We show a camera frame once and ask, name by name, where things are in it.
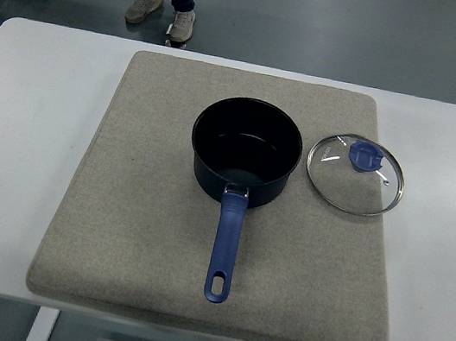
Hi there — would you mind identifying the glass lid with blue knob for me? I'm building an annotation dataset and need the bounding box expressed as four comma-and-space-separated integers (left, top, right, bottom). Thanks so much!
298, 125, 415, 224

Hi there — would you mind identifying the beige fabric mat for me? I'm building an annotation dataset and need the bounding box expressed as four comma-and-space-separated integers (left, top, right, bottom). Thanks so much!
21, 36, 434, 341

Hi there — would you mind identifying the white table leg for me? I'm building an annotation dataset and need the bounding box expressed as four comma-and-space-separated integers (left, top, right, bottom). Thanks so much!
24, 304, 62, 341

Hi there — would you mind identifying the dark pot with blue handle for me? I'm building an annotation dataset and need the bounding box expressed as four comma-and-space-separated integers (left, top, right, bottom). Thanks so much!
164, 89, 311, 314

